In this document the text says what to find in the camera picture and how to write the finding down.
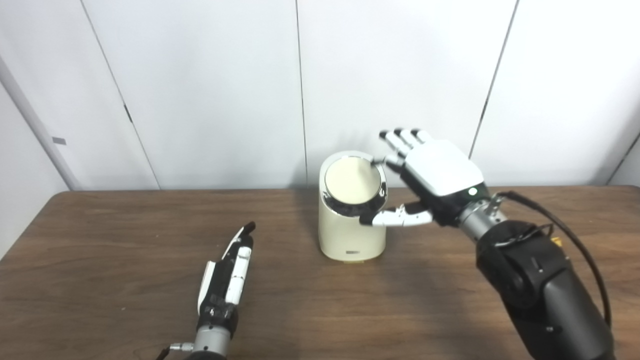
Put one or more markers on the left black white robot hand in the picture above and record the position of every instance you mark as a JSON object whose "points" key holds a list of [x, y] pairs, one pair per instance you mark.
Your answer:
{"points": [[220, 290]]}

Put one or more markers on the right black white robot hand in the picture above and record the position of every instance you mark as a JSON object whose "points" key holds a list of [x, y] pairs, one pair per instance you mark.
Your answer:
{"points": [[445, 170]]}

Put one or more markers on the cream round bin lid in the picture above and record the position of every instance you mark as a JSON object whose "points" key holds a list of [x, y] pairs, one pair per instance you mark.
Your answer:
{"points": [[350, 177]]}

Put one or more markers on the black bin liner bag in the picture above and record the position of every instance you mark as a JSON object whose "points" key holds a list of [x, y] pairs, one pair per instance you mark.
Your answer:
{"points": [[350, 207]]}

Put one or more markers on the cream-colored round bin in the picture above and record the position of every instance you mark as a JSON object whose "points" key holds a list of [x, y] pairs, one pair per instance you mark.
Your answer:
{"points": [[350, 240]]}

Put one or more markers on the black wall panel hinge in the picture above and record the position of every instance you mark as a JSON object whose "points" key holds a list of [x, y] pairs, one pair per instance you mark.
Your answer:
{"points": [[128, 114]]}

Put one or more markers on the small gray wall label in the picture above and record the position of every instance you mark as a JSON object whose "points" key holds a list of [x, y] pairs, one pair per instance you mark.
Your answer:
{"points": [[59, 141]]}

